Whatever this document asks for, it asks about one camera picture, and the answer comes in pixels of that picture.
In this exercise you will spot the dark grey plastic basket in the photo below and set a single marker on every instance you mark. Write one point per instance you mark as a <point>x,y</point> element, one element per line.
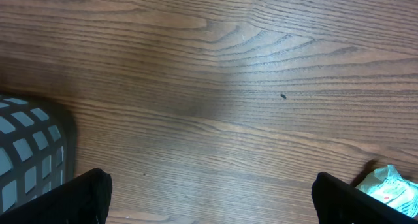
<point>38,144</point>

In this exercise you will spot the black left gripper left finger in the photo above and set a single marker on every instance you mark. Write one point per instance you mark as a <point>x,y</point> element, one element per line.
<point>85,199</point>

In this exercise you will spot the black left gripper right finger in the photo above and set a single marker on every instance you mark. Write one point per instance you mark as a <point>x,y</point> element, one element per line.
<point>336,202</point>

